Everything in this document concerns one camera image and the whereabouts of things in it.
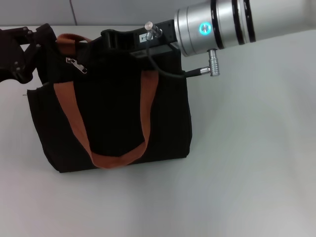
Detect right gripper cable with connectors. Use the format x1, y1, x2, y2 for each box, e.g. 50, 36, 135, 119
144, 21, 221, 79

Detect silver zipper pull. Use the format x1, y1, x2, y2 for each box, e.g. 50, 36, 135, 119
65, 57, 89, 75

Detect black bag with orange handles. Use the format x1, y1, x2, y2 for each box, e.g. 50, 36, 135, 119
26, 33, 193, 174

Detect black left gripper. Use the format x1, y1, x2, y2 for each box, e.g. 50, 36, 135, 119
0, 23, 55, 84

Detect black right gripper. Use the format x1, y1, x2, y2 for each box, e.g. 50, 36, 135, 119
86, 19, 181, 66

